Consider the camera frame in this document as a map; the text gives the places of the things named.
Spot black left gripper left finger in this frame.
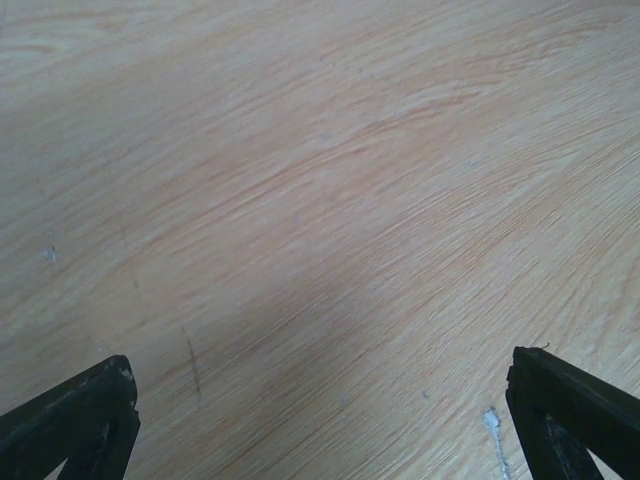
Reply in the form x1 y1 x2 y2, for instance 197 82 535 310
1 355 141 479

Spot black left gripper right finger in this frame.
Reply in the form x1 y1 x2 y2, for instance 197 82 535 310
506 347 639 479

